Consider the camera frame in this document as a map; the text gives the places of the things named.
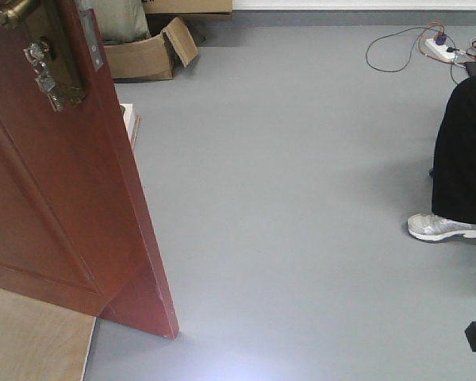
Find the brown wooden door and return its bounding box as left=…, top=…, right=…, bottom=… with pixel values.
left=0, top=1, right=179, bottom=339

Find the silver door latch plate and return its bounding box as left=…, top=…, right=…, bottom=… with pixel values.
left=79, top=9, right=103, bottom=71

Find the open flat cardboard box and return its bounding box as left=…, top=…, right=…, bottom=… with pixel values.
left=104, top=17, right=199, bottom=80

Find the closed brown cardboard box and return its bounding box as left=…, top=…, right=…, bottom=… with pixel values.
left=142, top=0, right=233, bottom=19

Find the olive green woven sack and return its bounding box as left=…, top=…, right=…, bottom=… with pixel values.
left=91, top=0, right=151, bottom=44

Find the seated person white shirt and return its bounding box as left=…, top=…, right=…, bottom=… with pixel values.
left=407, top=76, right=476, bottom=242

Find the white power strip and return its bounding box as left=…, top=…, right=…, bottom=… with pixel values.
left=424, top=38, right=465, bottom=63

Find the plywood base board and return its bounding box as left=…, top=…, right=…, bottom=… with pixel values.
left=0, top=288, right=95, bottom=380

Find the white wooden edge rail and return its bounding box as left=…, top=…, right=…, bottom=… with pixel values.
left=120, top=103, right=140, bottom=148

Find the black floor cable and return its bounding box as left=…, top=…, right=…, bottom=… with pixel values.
left=365, top=21, right=449, bottom=74

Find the brass door handle plate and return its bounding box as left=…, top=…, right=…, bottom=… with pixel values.
left=0, top=0, right=86, bottom=112

